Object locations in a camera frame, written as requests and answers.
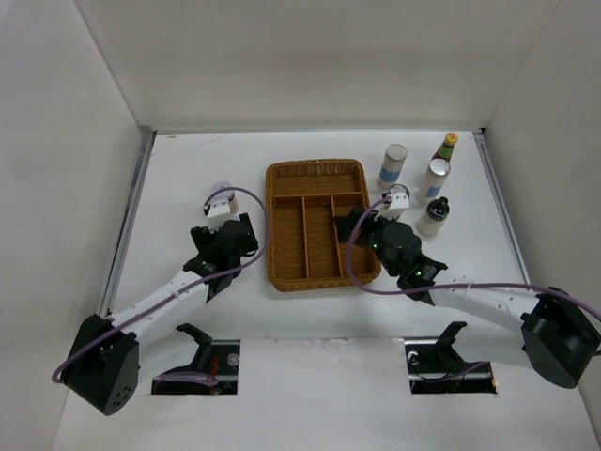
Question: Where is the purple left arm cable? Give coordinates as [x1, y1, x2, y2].
[51, 186, 270, 384]

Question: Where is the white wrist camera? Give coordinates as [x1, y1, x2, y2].
[203, 191, 234, 233]
[376, 184, 410, 221]

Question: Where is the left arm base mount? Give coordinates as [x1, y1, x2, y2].
[150, 323, 241, 396]

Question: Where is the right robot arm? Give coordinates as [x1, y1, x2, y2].
[334, 208, 600, 389]

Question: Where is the silver-lid blue-label shaker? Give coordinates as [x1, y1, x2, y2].
[378, 144, 408, 189]

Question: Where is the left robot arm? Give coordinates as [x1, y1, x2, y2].
[54, 213, 262, 416]

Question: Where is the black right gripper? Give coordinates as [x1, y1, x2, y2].
[334, 208, 400, 278]

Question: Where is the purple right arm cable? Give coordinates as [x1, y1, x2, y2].
[347, 196, 601, 325]

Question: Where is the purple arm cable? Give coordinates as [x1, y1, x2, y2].
[347, 196, 601, 325]
[51, 186, 270, 384]

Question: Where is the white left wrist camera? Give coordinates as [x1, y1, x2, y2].
[203, 191, 234, 233]

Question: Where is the brown wicker divided tray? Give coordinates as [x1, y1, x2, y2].
[266, 159, 369, 292]

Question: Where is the black-cap white spice bottle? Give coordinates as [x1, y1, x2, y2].
[416, 196, 450, 238]

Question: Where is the clear-cap grinder bottle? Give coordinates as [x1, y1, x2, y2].
[384, 183, 410, 210]

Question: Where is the white-lid sauce jar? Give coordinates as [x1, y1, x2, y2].
[211, 180, 239, 214]

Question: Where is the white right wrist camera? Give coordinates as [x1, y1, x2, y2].
[376, 184, 410, 221]

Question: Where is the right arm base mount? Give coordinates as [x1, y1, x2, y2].
[404, 321, 497, 395]

